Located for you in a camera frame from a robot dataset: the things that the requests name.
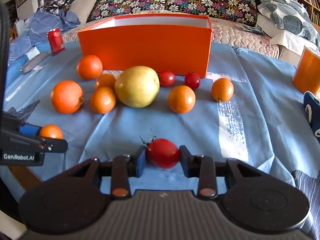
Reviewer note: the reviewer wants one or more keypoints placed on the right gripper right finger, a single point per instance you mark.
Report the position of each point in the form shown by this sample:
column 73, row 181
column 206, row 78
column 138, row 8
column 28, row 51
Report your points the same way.
column 203, row 168

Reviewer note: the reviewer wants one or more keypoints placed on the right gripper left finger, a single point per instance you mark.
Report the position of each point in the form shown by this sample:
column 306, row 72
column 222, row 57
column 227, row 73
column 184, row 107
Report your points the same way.
column 125, row 167

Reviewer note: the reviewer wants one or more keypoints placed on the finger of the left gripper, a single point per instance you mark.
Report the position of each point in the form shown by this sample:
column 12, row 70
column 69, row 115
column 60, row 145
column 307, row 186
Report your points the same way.
column 51, row 145
column 12, row 122

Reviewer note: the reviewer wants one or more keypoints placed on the red cherry tomato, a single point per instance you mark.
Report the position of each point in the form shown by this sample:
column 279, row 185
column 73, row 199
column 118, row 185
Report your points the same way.
column 192, row 80
column 161, row 153
column 167, row 78

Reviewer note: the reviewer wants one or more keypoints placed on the small orange far left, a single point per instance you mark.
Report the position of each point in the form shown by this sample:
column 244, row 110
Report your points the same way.
column 51, row 131

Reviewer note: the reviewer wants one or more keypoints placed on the large orange tomato lower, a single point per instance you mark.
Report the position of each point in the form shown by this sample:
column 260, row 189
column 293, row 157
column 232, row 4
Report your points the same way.
column 67, row 97

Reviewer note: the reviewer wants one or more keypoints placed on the large orange tomato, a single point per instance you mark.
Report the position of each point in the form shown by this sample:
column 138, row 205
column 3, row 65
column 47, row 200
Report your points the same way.
column 89, row 67
column 67, row 97

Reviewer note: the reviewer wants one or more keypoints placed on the metal spoon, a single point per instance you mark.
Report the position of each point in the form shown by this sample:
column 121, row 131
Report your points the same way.
column 31, row 64

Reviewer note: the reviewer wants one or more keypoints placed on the small orange fruit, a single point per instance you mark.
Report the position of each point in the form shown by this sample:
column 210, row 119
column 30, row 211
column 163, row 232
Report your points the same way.
column 105, row 80
column 222, row 90
column 181, row 99
column 103, row 100

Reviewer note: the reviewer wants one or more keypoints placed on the blue patterned tablecloth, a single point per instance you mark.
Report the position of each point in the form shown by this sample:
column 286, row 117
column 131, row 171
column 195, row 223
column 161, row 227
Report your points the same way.
column 264, row 123

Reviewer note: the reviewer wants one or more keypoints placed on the small orange fruit right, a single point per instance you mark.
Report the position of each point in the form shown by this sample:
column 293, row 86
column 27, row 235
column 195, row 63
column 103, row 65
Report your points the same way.
column 222, row 90

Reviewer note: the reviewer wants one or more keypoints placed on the large yellow pear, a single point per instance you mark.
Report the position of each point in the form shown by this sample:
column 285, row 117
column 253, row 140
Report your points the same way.
column 137, row 87

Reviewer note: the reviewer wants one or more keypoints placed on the large orange tomato upper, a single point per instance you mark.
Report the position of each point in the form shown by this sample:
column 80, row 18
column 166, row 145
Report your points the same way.
column 89, row 67

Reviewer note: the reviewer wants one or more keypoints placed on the red soda can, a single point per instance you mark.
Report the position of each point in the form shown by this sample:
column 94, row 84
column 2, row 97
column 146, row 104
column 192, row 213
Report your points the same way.
column 55, row 40

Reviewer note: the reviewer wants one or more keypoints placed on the orange cardboard box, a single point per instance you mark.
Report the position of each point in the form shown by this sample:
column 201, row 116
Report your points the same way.
column 179, row 43

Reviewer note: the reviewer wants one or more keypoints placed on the white cushion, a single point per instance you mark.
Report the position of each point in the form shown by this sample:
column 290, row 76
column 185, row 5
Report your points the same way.
column 82, row 9

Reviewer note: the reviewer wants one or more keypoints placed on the orange lidded plastic container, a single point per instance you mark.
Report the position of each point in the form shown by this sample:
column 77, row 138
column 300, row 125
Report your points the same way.
column 307, row 74

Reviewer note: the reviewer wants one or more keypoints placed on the pink quilted sofa cover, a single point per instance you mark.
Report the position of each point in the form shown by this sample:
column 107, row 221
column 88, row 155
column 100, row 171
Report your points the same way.
column 224, row 32

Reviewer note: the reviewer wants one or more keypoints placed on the floral cushion left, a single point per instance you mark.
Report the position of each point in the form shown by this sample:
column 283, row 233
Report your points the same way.
column 109, row 8

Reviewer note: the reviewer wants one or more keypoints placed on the floral cushion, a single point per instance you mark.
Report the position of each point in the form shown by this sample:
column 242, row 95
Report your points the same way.
column 109, row 8
column 241, row 11

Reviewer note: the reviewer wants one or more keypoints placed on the floral cushion right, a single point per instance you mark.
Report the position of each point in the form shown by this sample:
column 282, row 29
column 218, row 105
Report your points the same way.
column 241, row 11

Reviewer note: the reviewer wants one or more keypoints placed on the grey dotted pillow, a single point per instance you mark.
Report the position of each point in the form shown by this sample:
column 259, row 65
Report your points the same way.
column 291, row 16

